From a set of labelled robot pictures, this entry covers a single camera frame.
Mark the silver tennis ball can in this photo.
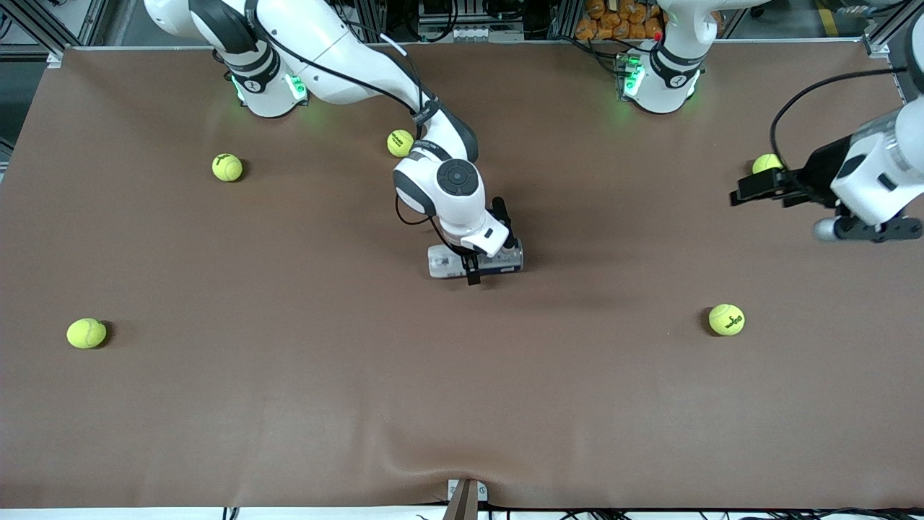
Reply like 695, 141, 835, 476
428, 242, 524, 280

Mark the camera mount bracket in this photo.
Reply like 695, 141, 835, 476
442, 478, 489, 520

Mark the brown table mat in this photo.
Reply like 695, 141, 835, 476
0, 40, 924, 510

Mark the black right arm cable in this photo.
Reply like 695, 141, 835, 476
245, 0, 463, 261

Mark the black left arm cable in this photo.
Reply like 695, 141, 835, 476
769, 66, 912, 174

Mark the aluminium frame profile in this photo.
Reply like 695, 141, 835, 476
361, 0, 388, 43
551, 0, 580, 40
863, 0, 914, 60
0, 0, 67, 67

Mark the orange bag of items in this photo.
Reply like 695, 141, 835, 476
576, 0, 665, 41

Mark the green-lit left arm base box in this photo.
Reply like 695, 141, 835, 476
616, 52, 645, 103

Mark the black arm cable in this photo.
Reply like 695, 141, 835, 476
769, 66, 912, 174
245, 0, 463, 261

